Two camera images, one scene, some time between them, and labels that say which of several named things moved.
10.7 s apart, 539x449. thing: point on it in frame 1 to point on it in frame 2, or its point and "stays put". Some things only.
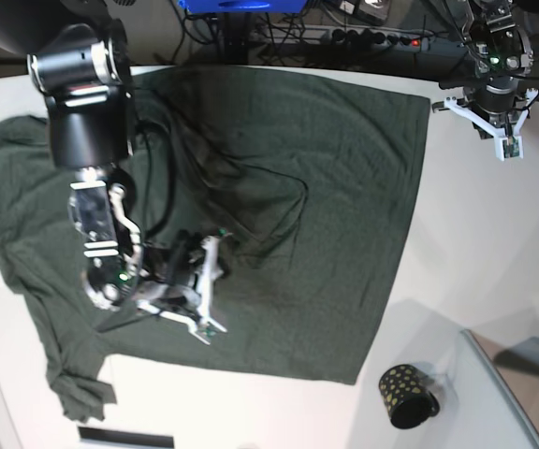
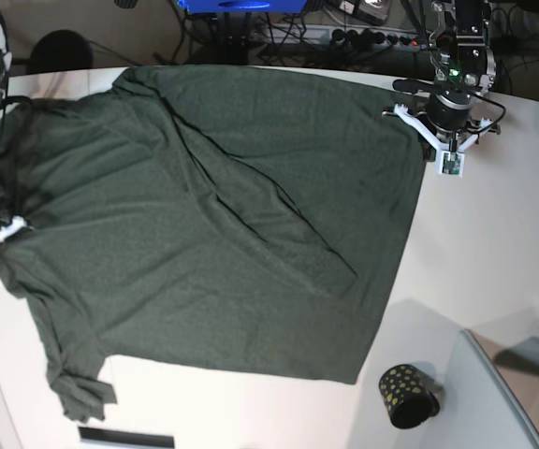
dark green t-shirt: [311, 176] stays put
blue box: [243, 7] stays put
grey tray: [532, 375] stays put
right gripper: [493, 108] to [446, 122]
